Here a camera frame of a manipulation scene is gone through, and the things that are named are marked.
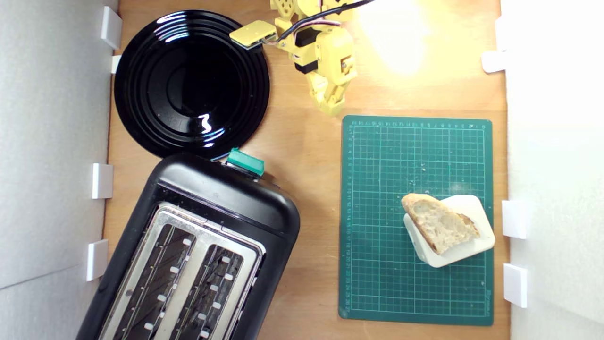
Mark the brown bread slice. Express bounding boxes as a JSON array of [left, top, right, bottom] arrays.
[[401, 193, 481, 255]]

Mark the green toaster lever knob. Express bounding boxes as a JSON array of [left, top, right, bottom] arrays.
[[226, 147, 266, 177]]

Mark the black two-slot toaster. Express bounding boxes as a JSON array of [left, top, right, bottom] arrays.
[[75, 152, 301, 340]]

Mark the black round plate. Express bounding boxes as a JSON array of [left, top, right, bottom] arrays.
[[114, 9, 271, 160]]

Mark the green cutting mat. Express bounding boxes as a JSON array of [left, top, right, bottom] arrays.
[[338, 115, 495, 326]]

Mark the white rounded block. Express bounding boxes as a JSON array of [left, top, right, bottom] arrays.
[[403, 194, 496, 269]]

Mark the black camera cable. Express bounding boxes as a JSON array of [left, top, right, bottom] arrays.
[[276, 0, 378, 43]]

